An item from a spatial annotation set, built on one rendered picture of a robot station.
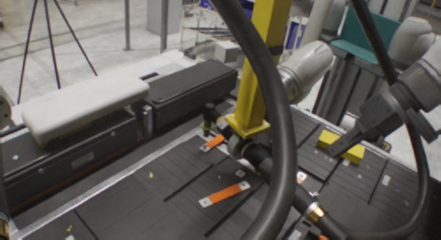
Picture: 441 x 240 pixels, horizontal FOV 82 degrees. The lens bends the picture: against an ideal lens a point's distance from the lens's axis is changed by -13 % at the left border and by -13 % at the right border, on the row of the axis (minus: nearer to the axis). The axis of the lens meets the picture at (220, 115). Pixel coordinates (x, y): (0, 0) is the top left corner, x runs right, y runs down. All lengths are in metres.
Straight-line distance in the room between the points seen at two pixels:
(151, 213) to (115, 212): 0.09
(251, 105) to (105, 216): 0.43
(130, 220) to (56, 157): 0.24
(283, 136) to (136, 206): 0.49
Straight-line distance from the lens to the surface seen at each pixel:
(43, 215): 0.82
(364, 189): 0.97
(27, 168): 0.78
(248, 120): 0.65
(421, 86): 0.57
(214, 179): 0.82
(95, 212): 0.75
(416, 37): 1.55
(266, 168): 0.66
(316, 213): 0.61
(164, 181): 0.81
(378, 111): 0.54
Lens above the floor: 1.61
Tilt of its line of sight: 35 degrees down
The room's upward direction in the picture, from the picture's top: 9 degrees clockwise
